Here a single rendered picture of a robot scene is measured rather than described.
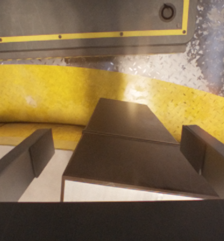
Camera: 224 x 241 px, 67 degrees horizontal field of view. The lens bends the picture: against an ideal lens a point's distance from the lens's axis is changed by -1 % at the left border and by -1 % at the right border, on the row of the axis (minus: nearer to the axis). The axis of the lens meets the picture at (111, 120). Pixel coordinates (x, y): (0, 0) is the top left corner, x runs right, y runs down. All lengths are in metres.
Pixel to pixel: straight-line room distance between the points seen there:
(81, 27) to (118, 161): 0.39
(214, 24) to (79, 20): 0.60
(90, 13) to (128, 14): 0.09
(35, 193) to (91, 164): 0.56
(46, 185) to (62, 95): 0.41
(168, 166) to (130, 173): 0.05
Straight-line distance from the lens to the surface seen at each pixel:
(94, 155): 0.18
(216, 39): 0.92
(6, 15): 0.57
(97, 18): 0.50
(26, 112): 0.94
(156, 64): 0.82
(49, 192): 0.69
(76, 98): 0.84
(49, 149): 0.16
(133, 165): 0.18
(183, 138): 0.17
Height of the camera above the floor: 0.80
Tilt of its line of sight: 72 degrees down
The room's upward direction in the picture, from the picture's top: 176 degrees counter-clockwise
